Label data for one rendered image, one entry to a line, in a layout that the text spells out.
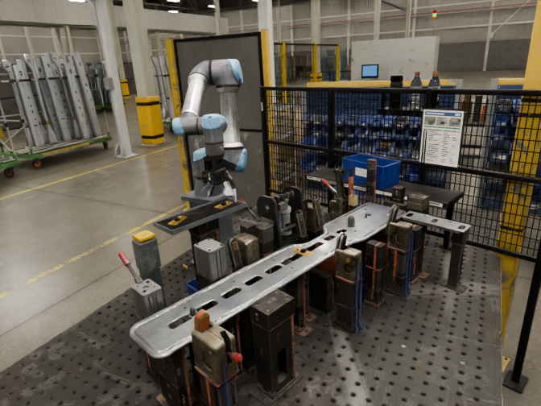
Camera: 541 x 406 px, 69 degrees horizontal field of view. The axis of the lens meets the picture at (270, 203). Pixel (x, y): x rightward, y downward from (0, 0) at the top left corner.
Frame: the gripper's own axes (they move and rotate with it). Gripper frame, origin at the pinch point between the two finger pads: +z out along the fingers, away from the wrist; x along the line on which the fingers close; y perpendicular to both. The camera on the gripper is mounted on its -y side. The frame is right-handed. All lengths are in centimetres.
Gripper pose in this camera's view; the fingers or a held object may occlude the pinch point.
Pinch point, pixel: (223, 199)
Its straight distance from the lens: 165.8
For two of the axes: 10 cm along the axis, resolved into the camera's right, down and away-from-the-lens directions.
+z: 0.5, 9.4, 3.4
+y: -5.8, 3.1, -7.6
